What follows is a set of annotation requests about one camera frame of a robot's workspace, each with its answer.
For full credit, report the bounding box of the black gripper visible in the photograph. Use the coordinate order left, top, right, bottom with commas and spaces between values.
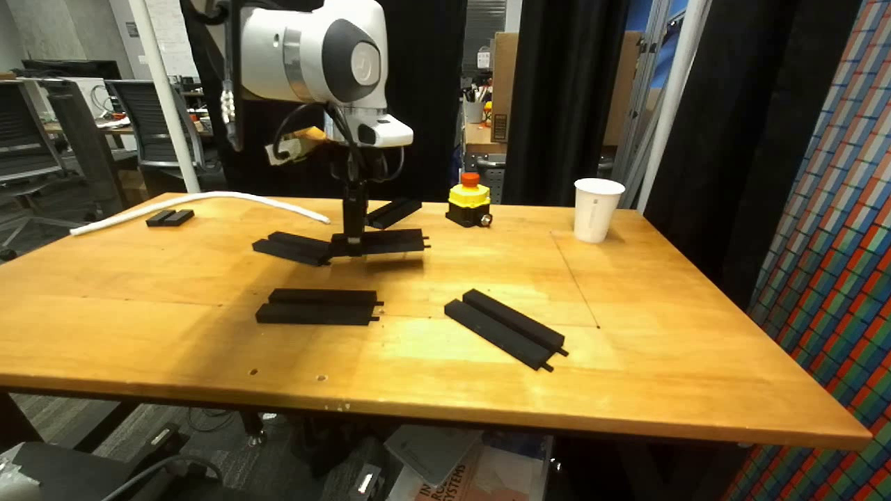
334, 147, 384, 256

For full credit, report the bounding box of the yellow emergency stop button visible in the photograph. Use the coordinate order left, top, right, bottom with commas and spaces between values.
444, 169, 495, 232

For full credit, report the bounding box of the wide black curtain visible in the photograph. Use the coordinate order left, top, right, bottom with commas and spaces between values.
179, 0, 470, 203

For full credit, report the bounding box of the small black grooved block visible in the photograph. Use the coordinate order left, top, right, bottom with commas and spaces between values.
146, 207, 197, 232

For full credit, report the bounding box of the brown cardboard box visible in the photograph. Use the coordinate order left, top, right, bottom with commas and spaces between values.
488, 27, 523, 147

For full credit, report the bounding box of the white metal pole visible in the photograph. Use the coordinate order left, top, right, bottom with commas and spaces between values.
122, 0, 203, 196

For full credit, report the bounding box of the white flexible tube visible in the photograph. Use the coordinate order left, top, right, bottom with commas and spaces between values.
68, 190, 334, 239

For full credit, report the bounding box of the white paper cup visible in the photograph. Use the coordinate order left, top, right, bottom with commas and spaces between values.
570, 176, 630, 246

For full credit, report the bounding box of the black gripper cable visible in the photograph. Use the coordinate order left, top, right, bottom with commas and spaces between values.
270, 98, 412, 190

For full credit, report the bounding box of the white frame post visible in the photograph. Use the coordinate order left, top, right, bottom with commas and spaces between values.
611, 0, 715, 218

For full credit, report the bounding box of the colourful patterned wall panel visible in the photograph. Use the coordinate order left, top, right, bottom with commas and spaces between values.
722, 0, 891, 501

